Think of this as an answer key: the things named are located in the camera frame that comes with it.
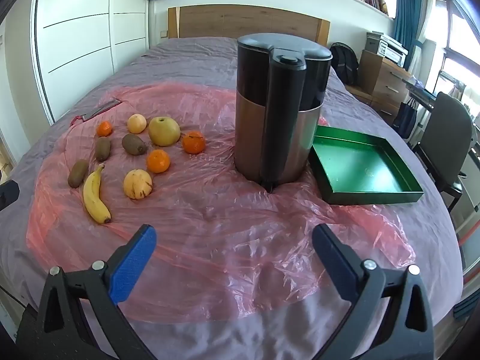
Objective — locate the teal curtain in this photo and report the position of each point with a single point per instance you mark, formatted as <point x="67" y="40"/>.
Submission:
<point x="407" y="15"/>

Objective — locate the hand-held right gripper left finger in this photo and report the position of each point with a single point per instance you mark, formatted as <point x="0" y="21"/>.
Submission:
<point x="131" y="266"/>

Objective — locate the wooden headboard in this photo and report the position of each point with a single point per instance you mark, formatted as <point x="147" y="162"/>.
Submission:
<point x="247" y="20"/>

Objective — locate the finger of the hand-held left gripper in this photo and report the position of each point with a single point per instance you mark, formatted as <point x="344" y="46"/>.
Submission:
<point x="8" y="194"/>

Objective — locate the white printer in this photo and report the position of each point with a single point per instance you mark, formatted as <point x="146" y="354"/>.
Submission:
<point x="386" y="48"/>

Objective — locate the grey office chair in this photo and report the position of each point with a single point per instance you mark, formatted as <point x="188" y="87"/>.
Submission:
<point x="446" y="135"/>

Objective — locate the pink plastic sheet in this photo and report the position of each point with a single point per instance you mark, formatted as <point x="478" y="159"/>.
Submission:
<point x="210" y="232"/>

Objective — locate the green tray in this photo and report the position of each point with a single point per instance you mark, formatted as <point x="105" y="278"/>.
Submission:
<point x="360" y="168"/>

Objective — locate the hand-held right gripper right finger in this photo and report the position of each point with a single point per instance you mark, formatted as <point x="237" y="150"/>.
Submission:
<point x="337" y="266"/>

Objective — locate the large yellow apple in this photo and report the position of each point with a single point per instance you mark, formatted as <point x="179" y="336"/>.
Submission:
<point x="164" y="132"/>

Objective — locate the mandarin with green stem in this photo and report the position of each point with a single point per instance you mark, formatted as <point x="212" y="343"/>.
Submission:
<point x="194" y="142"/>

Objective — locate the yellow banana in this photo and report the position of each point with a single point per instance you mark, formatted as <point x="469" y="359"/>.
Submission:
<point x="93" y="195"/>

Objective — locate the grey desk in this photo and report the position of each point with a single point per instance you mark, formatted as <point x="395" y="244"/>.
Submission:
<point x="422" y="92"/>

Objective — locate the black backpack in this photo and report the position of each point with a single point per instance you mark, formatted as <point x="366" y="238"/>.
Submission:
<point x="343" y="63"/>

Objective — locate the spotted yellow apple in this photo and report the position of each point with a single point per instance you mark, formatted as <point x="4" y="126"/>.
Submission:
<point x="137" y="184"/>

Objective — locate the wooden drawer cabinet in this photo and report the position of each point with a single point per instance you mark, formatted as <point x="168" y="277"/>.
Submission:
<point x="382" y="82"/>

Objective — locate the dark blue bag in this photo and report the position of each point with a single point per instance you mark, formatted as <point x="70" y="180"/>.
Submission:
<point x="405" y="120"/>

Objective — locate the white wardrobe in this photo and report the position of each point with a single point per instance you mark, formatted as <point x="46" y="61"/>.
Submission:
<point x="86" y="33"/>

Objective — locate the small mandarin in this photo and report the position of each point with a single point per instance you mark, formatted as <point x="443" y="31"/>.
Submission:
<point x="104" y="129"/>

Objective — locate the orange mandarin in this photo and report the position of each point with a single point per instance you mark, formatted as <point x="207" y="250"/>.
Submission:
<point x="158" y="161"/>

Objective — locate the window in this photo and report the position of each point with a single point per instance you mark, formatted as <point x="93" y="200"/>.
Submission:
<point x="457" y="56"/>

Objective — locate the pale yellow orange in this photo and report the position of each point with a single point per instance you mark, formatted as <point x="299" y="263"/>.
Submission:
<point x="137" y="123"/>

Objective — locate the brown kiwi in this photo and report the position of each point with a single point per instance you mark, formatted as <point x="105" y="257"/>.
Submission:
<point x="102" y="149"/>
<point x="78" y="173"/>
<point x="134" y="144"/>

